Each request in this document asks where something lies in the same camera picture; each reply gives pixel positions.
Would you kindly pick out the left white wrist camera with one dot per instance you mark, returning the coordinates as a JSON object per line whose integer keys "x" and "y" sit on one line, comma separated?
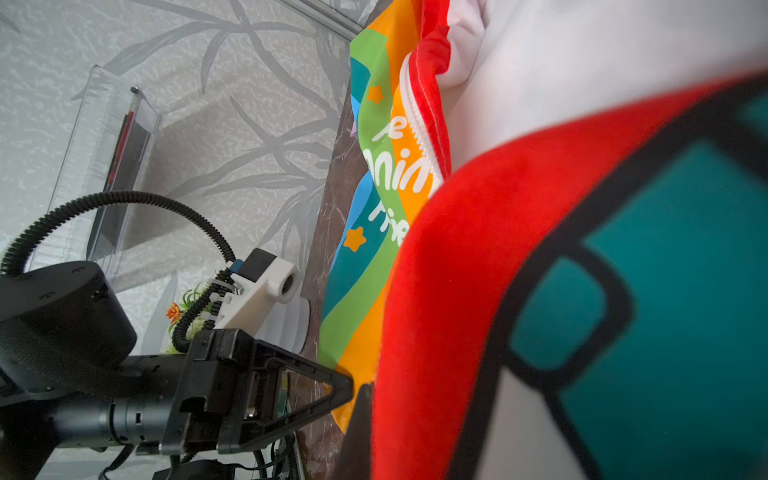
{"x": 261, "y": 281}

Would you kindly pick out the clear acrylic wall shelf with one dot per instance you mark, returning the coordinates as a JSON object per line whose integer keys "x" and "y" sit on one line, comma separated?
{"x": 109, "y": 146}

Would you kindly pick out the colourful rainbow hooded kids jacket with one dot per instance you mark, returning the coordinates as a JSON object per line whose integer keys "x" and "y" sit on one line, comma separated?
{"x": 556, "y": 264}

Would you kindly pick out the artificial flower bouquet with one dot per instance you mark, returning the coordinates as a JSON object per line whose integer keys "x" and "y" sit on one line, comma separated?
{"x": 176, "y": 311}

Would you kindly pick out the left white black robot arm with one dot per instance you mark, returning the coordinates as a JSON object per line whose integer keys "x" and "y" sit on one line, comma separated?
{"x": 69, "y": 379}

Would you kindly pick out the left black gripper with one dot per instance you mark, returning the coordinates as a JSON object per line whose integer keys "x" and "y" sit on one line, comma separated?
{"x": 231, "y": 393}

